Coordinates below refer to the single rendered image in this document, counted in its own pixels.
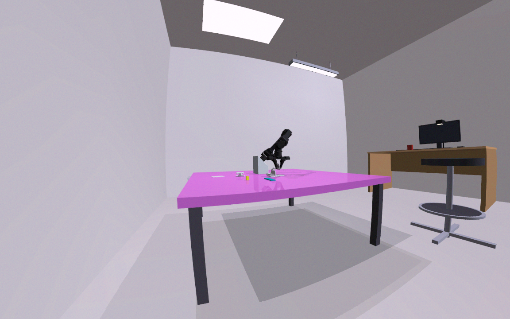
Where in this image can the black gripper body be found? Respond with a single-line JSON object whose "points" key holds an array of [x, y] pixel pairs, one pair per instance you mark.
{"points": [[278, 156]]}

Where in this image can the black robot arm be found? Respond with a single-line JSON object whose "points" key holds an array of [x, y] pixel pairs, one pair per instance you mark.
{"points": [[279, 144]]}

